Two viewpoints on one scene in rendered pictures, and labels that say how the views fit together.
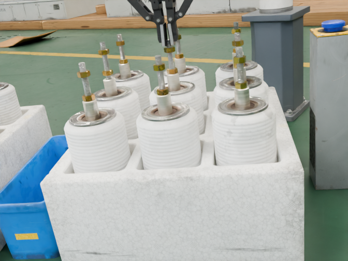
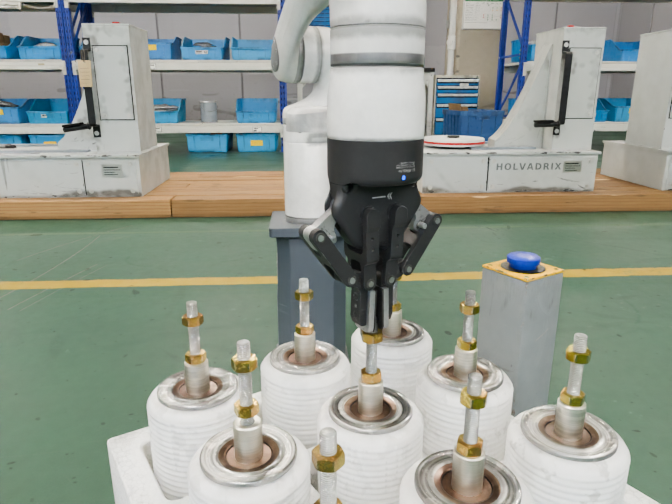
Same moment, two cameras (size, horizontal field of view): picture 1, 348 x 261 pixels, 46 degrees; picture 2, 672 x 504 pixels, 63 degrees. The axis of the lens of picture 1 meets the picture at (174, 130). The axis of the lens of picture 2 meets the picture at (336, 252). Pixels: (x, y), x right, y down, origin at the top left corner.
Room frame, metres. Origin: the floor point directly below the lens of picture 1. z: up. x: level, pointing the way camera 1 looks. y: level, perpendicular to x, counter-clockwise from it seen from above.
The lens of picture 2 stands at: (0.42, 0.30, 0.52)
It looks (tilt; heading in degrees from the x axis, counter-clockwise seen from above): 16 degrees down; 317
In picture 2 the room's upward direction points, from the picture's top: straight up
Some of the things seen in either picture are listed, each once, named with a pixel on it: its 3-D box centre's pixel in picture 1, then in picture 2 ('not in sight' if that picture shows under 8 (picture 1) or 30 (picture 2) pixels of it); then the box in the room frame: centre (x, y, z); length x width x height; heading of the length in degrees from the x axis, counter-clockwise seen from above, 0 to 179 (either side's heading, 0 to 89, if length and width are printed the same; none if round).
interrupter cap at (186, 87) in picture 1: (174, 88); (370, 409); (0.72, -0.01, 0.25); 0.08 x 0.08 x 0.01
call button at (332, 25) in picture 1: (333, 27); (523, 262); (0.74, -0.31, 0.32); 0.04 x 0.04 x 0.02
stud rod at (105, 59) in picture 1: (105, 62); (245, 387); (0.74, 0.11, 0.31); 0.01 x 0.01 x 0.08
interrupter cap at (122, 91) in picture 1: (112, 93); (249, 454); (0.74, 0.11, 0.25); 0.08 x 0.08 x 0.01
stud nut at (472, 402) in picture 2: (159, 67); (473, 397); (0.60, 0.01, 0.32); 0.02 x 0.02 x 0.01; 85
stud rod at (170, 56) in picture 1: (171, 60); (371, 357); (0.72, -0.01, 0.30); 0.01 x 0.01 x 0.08
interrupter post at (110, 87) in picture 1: (110, 87); (248, 439); (0.74, 0.11, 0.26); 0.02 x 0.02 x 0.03
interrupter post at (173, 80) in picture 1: (173, 82); (370, 396); (0.72, -0.01, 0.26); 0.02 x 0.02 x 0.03
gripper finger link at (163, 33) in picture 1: (163, 34); (365, 308); (0.72, 0.00, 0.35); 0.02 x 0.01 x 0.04; 168
